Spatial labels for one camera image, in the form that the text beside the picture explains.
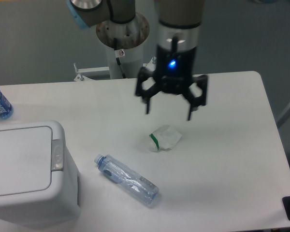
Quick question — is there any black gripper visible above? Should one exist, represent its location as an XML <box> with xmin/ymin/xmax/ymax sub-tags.
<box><xmin>135</xmin><ymin>46</ymin><xmax>208</xmax><ymax>121</ymax></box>

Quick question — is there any white push-lid trash can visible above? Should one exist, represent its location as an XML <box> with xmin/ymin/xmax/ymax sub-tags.
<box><xmin>0</xmin><ymin>120</ymin><xmax>81</xmax><ymax>227</ymax></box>

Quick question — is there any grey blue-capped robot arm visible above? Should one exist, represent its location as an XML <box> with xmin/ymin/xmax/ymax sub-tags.
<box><xmin>67</xmin><ymin>0</ymin><xmax>208</xmax><ymax>112</ymax></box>

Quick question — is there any crumpled white paper cup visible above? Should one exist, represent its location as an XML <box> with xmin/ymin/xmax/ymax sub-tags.
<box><xmin>148</xmin><ymin>125</ymin><xmax>182</xmax><ymax>152</ymax></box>

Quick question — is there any empty clear plastic bottle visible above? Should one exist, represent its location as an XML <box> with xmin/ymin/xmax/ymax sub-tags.
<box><xmin>94</xmin><ymin>155</ymin><xmax>159</xmax><ymax>205</ymax></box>

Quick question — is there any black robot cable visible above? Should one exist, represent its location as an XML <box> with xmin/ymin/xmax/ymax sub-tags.
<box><xmin>113</xmin><ymin>37</ymin><xmax>127</xmax><ymax>79</ymax></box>

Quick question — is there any white metal base frame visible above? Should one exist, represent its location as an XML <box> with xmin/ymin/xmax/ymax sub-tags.
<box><xmin>73</xmin><ymin>56</ymin><xmax>157</xmax><ymax>82</ymax></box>

